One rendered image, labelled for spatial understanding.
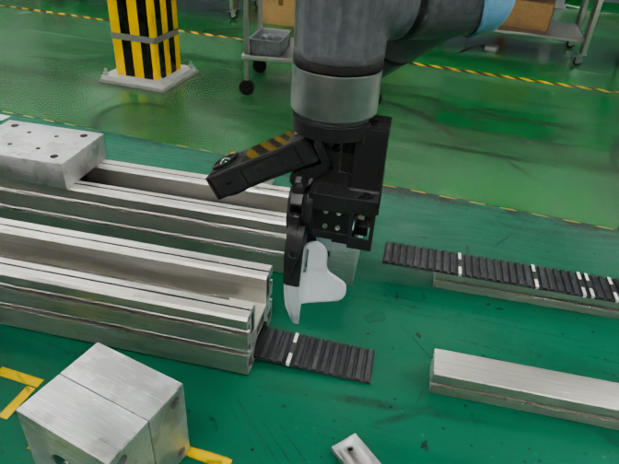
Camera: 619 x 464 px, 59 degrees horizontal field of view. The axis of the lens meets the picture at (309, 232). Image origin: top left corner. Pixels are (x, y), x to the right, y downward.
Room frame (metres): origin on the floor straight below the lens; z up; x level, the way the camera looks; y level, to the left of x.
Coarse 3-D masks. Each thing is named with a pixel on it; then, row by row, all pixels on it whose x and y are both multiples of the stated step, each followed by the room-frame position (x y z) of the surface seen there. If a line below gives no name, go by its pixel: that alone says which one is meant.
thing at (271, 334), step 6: (264, 330) 0.48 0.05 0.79; (270, 330) 0.48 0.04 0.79; (276, 330) 0.49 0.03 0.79; (258, 336) 0.47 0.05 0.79; (264, 336) 0.47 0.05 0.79; (270, 336) 0.47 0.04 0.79; (258, 342) 0.46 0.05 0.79; (264, 342) 0.46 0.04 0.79; (270, 342) 0.46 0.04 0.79; (258, 348) 0.45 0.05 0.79; (264, 348) 0.45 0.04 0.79; (270, 348) 0.46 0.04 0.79; (258, 354) 0.44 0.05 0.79; (264, 354) 0.44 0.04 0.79; (264, 360) 0.44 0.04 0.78
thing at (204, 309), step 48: (0, 240) 0.55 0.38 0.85; (48, 240) 0.54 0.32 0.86; (96, 240) 0.54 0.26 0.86; (0, 288) 0.47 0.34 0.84; (48, 288) 0.46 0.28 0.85; (96, 288) 0.45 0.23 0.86; (144, 288) 0.45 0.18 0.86; (192, 288) 0.50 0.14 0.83; (240, 288) 0.49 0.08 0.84; (96, 336) 0.45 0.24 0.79; (144, 336) 0.44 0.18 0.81; (192, 336) 0.43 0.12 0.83; (240, 336) 0.42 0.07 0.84
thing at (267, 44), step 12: (252, 36) 3.59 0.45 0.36; (264, 36) 3.62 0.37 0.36; (276, 36) 3.66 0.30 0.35; (288, 36) 3.74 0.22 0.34; (252, 48) 3.52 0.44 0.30; (264, 48) 3.51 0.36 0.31; (276, 48) 3.50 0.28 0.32; (288, 48) 3.72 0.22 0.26; (252, 60) 3.49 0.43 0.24; (264, 60) 3.48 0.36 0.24; (276, 60) 3.48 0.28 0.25; (288, 60) 3.47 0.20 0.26; (240, 84) 3.50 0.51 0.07; (252, 84) 3.50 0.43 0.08
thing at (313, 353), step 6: (312, 342) 0.47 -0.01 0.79; (318, 342) 0.47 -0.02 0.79; (324, 342) 0.47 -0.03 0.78; (306, 348) 0.46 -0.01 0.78; (312, 348) 0.46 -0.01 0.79; (318, 348) 0.46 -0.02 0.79; (306, 354) 0.45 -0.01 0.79; (312, 354) 0.45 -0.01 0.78; (318, 354) 0.45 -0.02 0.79; (306, 360) 0.44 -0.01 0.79; (312, 360) 0.44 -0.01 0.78; (318, 360) 0.44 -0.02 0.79; (300, 366) 0.43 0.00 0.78; (306, 366) 0.43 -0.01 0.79; (312, 366) 0.43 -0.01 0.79; (318, 366) 0.43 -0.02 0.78; (318, 372) 0.43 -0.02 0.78
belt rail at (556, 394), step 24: (432, 360) 0.45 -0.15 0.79; (456, 360) 0.43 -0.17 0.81; (480, 360) 0.44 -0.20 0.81; (432, 384) 0.41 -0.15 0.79; (456, 384) 0.41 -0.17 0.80; (480, 384) 0.40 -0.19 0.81; (504, 384) 0.40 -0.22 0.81; (528, 384) 0.40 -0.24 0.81; (552, 384) 0.41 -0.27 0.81; (576, 384) 0.41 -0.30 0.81; (600, 384) 0.41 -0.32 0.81; (528, 408) 0.39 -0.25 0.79; (552, 408) 0.39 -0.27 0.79; (576, 408) 0.39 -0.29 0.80; (600, 408) 0.38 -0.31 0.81
